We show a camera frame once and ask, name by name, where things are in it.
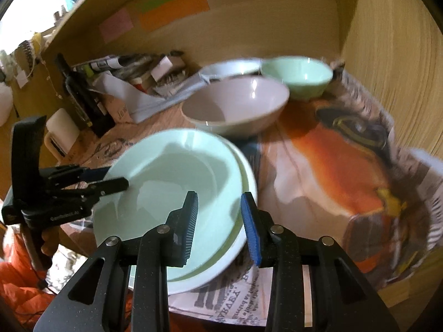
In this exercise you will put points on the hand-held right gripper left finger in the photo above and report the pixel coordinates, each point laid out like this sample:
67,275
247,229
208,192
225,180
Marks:
185,231

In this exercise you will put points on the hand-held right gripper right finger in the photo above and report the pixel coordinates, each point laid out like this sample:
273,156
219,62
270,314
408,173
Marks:
252,231

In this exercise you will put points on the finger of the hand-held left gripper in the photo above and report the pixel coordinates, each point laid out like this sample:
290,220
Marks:
114,185
98,173

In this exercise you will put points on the light blue plate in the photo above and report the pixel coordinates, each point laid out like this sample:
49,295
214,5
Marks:
166,179

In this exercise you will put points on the white plate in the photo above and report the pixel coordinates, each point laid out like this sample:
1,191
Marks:
214,276

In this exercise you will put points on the pale pink bowl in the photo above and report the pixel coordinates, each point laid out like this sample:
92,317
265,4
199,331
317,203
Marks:
238,107

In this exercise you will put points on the light green bowl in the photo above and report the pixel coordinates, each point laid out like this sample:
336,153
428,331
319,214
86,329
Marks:
297,76

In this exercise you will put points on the white bowl with black dots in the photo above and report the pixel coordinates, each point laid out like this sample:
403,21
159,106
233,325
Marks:
228,69

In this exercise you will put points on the person's left hand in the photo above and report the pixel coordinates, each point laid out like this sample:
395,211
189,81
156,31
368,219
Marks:
50,245

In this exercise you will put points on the white mug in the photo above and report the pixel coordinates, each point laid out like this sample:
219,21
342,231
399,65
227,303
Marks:
62,128

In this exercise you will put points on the brown printed paper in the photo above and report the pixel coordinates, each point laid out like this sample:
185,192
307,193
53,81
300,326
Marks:
145,128

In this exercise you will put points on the dark wine bottle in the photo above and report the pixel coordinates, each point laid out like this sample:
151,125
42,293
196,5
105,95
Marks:
81,100

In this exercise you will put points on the white paper sheet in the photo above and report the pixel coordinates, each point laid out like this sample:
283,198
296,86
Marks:
148,105

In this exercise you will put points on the orange clothing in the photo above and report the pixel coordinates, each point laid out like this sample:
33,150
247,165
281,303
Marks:
20,290

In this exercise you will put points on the colour newspaper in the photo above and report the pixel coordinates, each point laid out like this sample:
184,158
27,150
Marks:
328,152

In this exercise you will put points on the stack of papers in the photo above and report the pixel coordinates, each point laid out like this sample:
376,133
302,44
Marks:
114,63

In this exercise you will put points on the white card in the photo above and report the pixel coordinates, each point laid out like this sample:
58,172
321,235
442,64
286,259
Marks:
166,67

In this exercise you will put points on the pink sticky note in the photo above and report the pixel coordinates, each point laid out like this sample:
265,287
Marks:
116,24

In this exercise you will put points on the orange and green sticky notes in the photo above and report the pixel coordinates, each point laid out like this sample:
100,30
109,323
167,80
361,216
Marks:
173,13

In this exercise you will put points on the green sticky note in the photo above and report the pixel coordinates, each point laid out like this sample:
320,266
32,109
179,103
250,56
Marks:
155,1

